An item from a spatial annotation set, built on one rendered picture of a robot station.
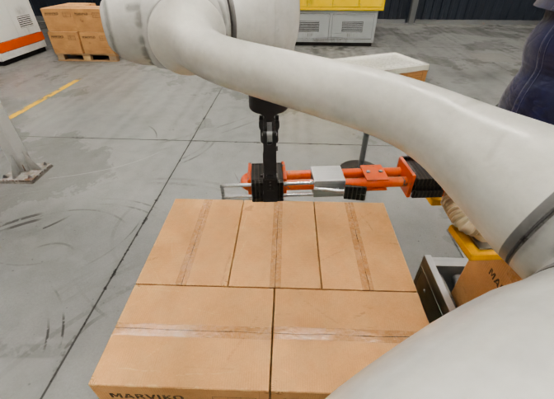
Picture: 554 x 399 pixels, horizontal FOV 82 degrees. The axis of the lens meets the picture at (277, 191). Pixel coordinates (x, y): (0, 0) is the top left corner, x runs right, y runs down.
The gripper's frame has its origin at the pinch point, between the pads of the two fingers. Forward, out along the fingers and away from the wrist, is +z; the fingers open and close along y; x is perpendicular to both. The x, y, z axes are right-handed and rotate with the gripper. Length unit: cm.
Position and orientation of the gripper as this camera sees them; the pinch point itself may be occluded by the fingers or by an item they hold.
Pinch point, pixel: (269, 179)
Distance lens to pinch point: 70.6
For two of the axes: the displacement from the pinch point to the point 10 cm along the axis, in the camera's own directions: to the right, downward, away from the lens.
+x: -10.0, 0.2, -0.3
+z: 0.0, 8.0, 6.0
